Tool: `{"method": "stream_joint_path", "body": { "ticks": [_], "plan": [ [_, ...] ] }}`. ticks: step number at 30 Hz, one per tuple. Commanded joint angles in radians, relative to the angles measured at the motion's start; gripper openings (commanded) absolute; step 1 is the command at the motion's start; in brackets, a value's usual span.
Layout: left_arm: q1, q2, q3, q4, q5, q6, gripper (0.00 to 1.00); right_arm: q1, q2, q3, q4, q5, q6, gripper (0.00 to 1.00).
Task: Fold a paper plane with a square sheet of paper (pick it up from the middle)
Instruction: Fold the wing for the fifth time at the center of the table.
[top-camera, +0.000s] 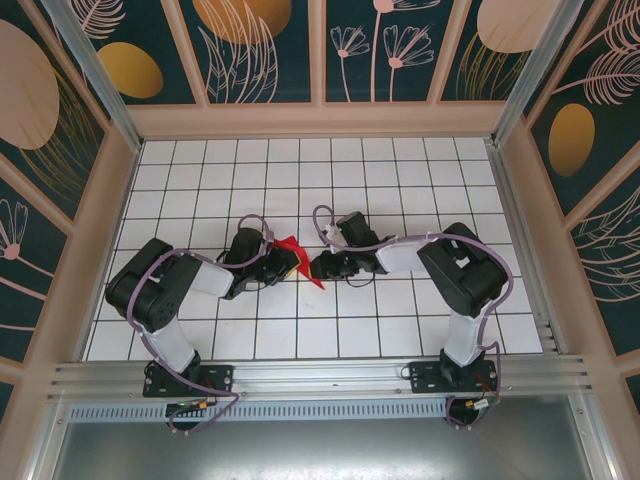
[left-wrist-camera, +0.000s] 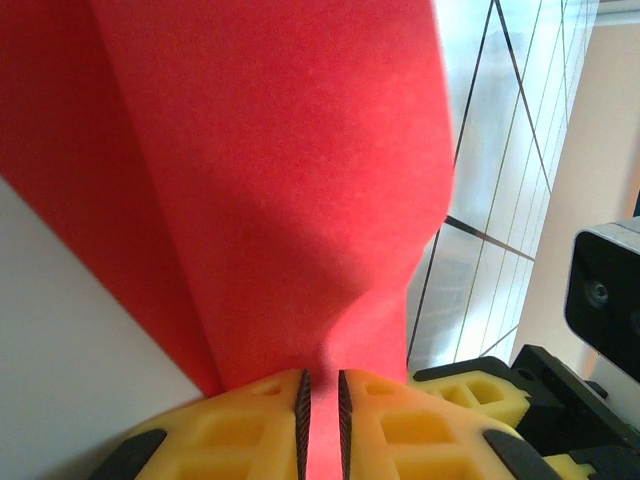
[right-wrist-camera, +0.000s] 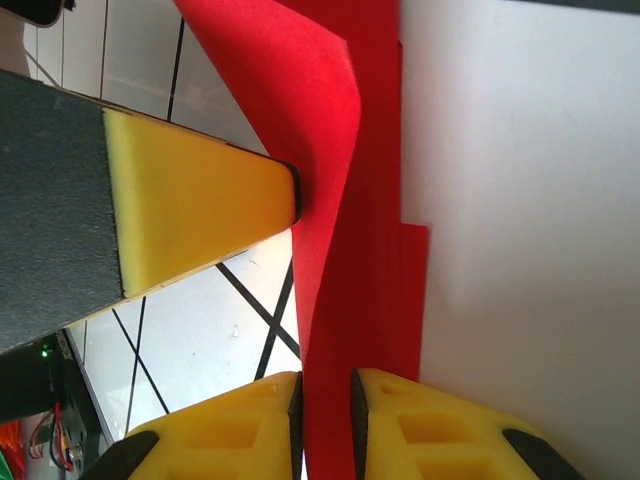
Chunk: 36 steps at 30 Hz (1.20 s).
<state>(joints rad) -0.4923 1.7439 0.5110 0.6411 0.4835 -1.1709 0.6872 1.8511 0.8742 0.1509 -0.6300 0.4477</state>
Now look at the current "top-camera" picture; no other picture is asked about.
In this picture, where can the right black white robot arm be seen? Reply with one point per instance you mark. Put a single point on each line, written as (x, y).
(465, 285)

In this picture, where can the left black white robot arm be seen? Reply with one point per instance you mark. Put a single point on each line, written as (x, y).
(145, 295)

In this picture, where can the grey metal sheet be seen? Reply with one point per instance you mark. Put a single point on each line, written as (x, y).
(320, 450)

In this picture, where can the small green circuit board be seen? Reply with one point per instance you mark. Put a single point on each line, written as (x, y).
(482, 403)
(190, 405)

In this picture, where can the long aluminium mounting rail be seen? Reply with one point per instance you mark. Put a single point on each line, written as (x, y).
(320, 380)

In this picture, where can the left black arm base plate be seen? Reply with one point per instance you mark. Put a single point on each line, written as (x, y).
(220, 380)

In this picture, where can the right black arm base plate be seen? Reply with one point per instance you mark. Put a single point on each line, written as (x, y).
(425, 380)

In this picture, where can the aluminium side rail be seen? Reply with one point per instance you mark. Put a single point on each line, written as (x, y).
(520, 240)

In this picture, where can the aluminium frame post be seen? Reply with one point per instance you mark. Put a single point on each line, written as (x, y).
(95, 75)
(540, 65)

